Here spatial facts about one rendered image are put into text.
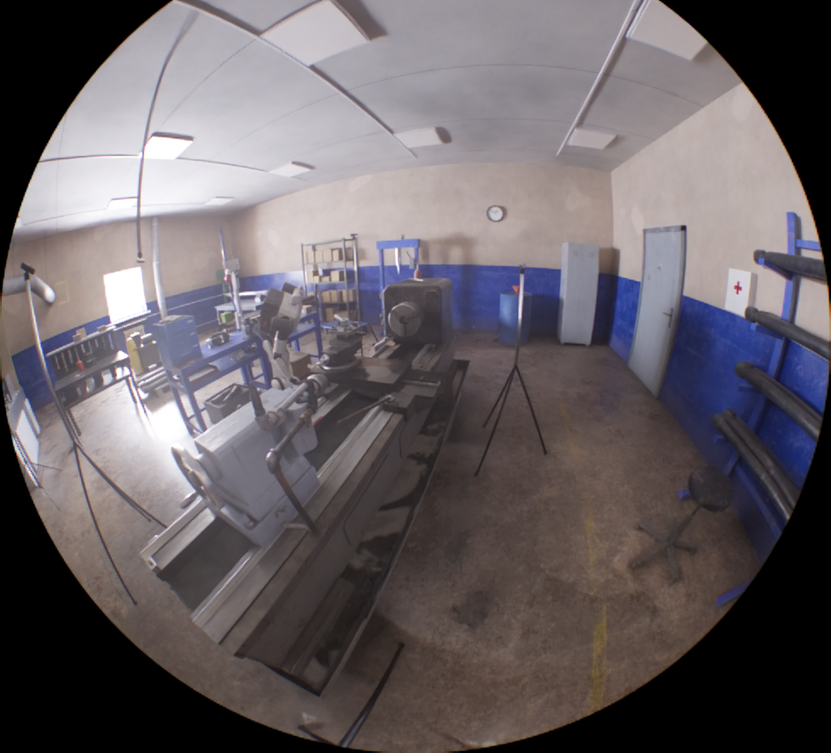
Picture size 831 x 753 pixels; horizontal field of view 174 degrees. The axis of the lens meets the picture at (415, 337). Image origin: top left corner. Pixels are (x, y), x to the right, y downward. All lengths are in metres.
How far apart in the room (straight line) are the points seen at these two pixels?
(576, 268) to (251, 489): 5.00
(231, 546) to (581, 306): 5.24
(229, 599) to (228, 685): 1.01
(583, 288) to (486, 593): 4.61
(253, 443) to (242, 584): 0.44
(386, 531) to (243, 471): 0.79
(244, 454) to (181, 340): 2.12
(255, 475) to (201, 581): 0.51
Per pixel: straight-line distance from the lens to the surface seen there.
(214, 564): 1.16
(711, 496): 1.76
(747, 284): 2.79
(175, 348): 2.84
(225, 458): 0.82
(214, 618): 0.94
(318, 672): 1.25
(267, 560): 0.93
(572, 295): 5.07
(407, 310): 2.03
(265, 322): 2.06
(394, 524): 1.43
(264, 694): 1.77
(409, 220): 5.71
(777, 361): 2.53
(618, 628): 1.88
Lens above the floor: 1.60
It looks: 18 degrees down
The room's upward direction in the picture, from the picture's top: 2 degrees counter-clockwise
